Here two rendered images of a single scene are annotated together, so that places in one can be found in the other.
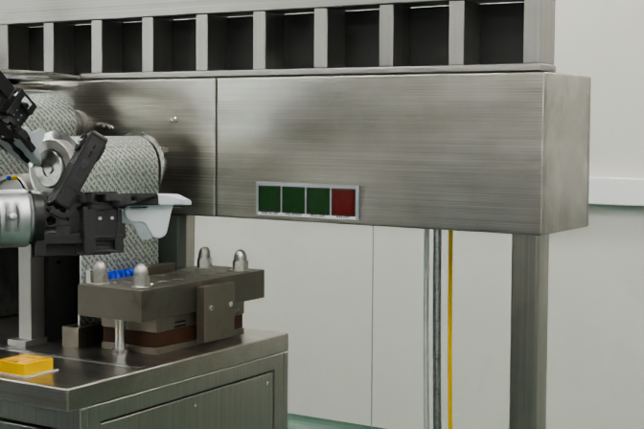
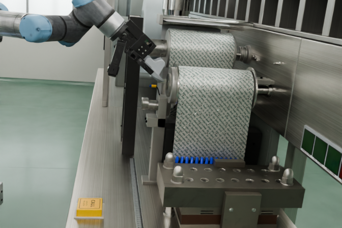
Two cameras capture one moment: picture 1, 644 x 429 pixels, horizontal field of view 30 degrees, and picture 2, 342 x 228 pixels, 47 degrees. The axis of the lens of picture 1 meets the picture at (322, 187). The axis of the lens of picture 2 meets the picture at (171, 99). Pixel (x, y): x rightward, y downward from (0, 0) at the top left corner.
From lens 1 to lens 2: 1.64 m
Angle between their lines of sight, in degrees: 49
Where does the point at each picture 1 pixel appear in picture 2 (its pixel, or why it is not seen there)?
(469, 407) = not seen: outside the picture
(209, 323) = (228, 219)
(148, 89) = (273, 39)
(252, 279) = (289, 194)
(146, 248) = (233, 146)
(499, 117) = not seen: outside the picture
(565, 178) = not seen: outside the picture
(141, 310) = (163, 199)
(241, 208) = (295, 140)
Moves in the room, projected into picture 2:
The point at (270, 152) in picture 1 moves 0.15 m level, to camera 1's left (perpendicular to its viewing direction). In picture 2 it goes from (316, 106) to (267, 92)
